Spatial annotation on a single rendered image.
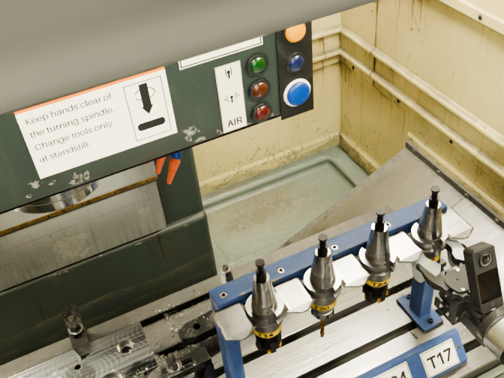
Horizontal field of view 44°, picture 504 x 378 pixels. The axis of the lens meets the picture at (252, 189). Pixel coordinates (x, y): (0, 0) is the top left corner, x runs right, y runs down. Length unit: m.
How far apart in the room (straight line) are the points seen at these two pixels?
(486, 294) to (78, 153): 0.70
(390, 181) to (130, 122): 1.31
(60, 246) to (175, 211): 0.31
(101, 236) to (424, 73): 0.96
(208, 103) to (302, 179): 1.57
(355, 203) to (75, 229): 0.82
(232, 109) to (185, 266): 1.14
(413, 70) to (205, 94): 1.19
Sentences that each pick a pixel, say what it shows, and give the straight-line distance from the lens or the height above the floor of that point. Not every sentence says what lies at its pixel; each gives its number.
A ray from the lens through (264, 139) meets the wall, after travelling 2.16.
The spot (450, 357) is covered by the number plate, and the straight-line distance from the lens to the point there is 1.35.
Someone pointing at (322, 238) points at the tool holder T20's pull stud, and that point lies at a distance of 0.99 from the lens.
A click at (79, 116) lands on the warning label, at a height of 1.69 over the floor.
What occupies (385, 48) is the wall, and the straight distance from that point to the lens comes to 1.92.
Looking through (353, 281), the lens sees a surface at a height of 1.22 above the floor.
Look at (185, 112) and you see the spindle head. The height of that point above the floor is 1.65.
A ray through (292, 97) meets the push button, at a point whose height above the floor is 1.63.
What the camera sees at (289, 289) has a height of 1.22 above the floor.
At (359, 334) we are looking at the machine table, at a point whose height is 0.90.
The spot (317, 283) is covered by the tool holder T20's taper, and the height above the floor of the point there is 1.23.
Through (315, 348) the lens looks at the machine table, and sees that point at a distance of 1.38.
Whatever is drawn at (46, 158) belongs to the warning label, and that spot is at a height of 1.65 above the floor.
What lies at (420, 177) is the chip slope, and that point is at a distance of 1.88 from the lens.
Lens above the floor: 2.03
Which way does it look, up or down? 41 degrees down
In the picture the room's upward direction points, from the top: 6 degrees counter-clockwise
